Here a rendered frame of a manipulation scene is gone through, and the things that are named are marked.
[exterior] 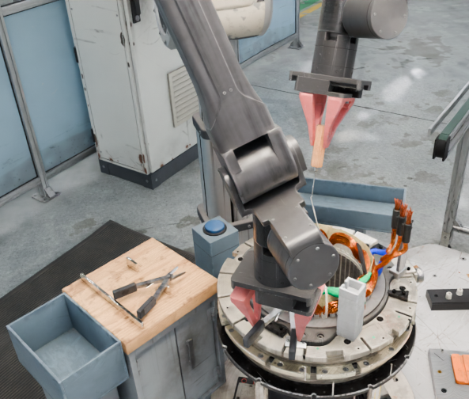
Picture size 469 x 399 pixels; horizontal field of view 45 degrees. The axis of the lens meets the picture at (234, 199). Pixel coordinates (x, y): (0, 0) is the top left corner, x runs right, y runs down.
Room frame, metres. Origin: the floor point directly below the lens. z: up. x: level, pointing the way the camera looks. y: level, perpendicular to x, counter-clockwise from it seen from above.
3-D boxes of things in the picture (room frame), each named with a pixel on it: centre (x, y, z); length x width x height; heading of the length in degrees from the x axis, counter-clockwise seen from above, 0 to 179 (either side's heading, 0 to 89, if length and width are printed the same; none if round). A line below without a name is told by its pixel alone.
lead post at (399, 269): (0.70, -0.26, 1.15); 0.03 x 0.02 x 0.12; 131
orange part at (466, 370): (0.74, -0.44, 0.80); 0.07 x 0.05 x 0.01; 169
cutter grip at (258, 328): (0.52, -0.01, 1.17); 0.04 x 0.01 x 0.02; 142
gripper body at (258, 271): (0.53, -0.05, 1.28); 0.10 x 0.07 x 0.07; 65
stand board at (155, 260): (0.75, 0.17, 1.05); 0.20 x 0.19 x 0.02; 133
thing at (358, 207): (0.99, -0.23, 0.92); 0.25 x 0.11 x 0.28; 70
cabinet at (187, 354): (0.75, 0.17, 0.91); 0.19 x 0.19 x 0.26; 43
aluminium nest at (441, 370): (0.74, -0.42, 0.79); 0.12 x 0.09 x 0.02; 169
